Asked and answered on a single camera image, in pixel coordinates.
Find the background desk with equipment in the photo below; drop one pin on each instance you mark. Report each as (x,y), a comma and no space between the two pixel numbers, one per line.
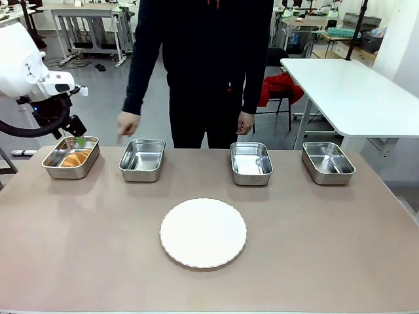
(304,21)

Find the black stand pole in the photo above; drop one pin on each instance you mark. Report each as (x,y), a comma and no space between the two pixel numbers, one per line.
(358,26)

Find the white power strip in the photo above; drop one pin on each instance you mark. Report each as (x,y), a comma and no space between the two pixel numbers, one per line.
(24,152)

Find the person left hand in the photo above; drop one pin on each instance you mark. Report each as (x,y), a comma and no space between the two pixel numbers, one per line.
(245,122)

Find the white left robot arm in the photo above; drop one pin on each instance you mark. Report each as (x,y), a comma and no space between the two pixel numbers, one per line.
(13,65)

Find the large white table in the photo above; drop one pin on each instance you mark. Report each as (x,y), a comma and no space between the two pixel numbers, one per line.
(343,88)

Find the person torso in black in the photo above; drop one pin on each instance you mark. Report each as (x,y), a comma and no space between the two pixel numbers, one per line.
(203,65)

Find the person right forearm black sleeve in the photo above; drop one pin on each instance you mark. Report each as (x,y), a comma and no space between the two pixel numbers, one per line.
(134,95)

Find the black objects on floor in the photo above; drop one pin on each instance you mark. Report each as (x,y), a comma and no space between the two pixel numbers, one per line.
(99,67)

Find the person right hand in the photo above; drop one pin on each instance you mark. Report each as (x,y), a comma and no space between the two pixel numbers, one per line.
(128,124)

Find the green tray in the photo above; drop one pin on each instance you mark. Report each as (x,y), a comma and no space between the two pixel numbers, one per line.
(343,32)

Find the red cloth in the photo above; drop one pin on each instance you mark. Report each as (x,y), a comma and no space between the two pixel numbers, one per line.
(278,86)

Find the dark storage bin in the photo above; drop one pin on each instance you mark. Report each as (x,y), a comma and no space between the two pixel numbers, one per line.
(371,42)

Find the steel rectangular container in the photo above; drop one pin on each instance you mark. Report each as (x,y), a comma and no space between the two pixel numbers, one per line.
(142,157)
(55,170)
(250,163)
(327,160)

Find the black chair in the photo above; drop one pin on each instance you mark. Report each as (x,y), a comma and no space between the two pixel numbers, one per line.
(276,55)

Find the person left forearm black sleeve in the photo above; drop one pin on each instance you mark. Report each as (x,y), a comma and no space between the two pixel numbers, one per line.
(253,95)

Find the golden croissant bread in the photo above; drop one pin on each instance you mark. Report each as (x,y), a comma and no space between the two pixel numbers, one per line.
(76,159)

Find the grey background workbench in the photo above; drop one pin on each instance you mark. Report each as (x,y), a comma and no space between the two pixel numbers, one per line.
(85,11)

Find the white scalloped plate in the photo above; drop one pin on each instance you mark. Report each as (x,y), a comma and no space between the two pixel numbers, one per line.
(203,232)

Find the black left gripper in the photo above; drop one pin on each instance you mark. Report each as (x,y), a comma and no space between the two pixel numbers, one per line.
(76,126)

